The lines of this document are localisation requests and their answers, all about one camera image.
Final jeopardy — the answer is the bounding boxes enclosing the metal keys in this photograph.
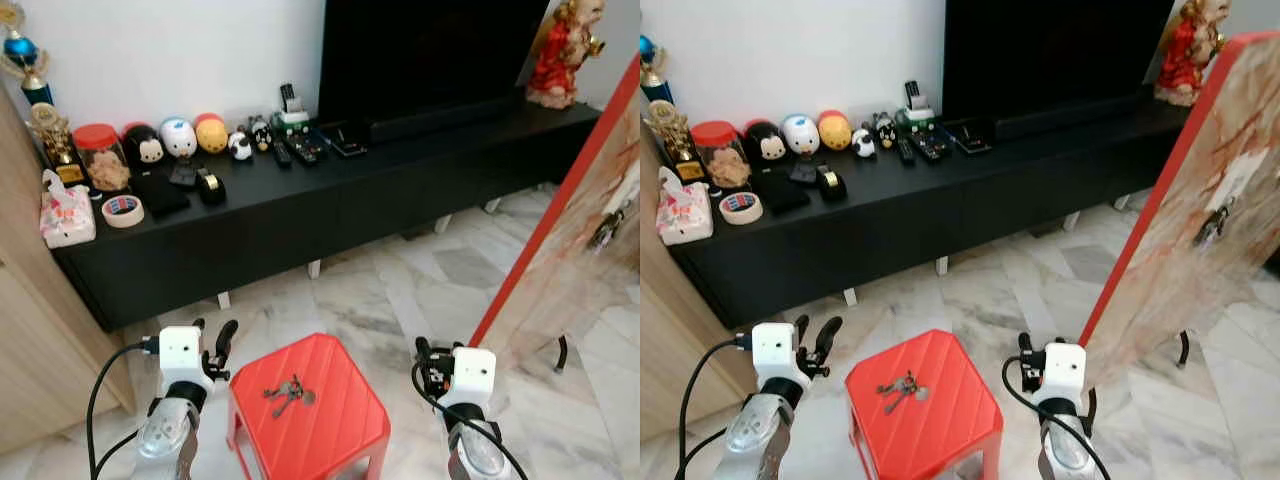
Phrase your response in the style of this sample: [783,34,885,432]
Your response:
[877,371,926,415]
[263,376,317,419]

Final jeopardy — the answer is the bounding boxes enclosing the clear adhesive hook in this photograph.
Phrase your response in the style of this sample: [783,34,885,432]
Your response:
[600,170,641,216]
[1212,148,1269,216]

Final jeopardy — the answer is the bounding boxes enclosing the red plastic stool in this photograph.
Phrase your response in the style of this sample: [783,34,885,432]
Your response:
[845,329,1004,480]
[227,332,392,480]

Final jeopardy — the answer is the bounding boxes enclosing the tape roll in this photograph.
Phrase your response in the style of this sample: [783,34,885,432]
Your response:
[101,194,146,230]
[718,190,764,226]

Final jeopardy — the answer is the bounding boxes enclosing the black pouch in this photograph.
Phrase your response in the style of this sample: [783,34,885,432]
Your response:
[750,168,813,214]
[130,172,192,218]

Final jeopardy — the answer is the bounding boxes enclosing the black tape dispenser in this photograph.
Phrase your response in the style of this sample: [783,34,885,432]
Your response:
[194,167,228,207]
[815,163,849,202]

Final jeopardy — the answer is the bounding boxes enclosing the light wooden cabinet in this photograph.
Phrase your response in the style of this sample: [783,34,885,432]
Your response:
[0,85,136,456]
[640,130,691,441]

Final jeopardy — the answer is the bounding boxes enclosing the red-edged marble pattern table top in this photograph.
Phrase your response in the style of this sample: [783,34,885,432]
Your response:
[468,55,641,373]
[1078,30,1280,391]

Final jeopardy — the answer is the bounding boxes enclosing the black TV console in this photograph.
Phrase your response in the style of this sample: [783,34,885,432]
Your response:
[50,100,603,333]
[665,95,1201,311]

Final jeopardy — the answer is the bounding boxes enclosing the pink tissue pack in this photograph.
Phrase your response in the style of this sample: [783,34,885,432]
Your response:
[655,166,715,247]
[39,168,98,250]

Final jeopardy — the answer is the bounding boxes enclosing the black mouse plush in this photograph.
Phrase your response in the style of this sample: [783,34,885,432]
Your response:
[121,122,167,167]
[742,119,788,164]

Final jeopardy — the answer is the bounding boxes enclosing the white duck plush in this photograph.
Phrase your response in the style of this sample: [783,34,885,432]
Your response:
[781,113,821,156]
[159,116,199,160]

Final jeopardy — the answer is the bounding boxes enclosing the yellow bear plush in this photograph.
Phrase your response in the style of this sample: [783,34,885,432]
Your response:
[817,109,853,152]
[194,112,230,155]

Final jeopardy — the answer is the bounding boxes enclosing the red-lidded snack jar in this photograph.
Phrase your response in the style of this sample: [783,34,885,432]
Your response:
[690,120,753,191]
[72,123,132,194]

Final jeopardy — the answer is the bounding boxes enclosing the black tray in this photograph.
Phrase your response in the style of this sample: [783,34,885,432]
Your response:
[945,118,994,155]
[322,122,370,159]

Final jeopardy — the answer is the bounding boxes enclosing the black television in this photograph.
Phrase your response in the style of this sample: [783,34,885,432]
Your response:
[940,0,1176,139]
[318,0,553,143]

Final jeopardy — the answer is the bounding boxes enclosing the red and gold figurine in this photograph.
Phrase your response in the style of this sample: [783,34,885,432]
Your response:
[526,0,607,110]
[1154,0,1231,107]

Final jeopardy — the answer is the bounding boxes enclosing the blue and gold trophy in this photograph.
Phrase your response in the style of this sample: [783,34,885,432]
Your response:
[0,25,56,109]
[640,35,678,106]

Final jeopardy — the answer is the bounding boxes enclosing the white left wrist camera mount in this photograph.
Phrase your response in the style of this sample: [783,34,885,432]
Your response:
[750,322,801,393]
[158,326,206,398]

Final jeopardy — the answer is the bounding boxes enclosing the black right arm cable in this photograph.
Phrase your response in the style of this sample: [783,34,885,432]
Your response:
[1003,355,1112,480]
[411,360,529,480]

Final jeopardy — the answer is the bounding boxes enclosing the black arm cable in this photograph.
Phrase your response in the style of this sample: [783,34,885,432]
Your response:
[673,335,753,480]
[1003,355,1112,480]
[411,360,529,480]
[86,338,161,480]

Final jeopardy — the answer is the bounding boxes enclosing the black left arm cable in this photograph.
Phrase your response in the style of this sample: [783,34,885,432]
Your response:
[86,338,161,480]
[673,335,753,480]

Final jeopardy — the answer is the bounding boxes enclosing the cordless phone on cradle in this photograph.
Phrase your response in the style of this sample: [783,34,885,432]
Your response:
[274,82,312,134]
[897,79,936,131]

